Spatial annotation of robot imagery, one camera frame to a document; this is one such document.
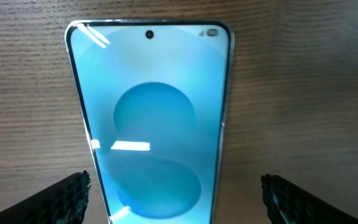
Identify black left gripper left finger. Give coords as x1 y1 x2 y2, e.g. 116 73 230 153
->
0 171 91 224

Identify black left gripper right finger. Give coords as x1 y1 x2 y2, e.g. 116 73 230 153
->
261 174 358 224

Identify light blue Galaxy smartphone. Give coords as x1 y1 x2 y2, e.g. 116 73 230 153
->
65 19 235 223

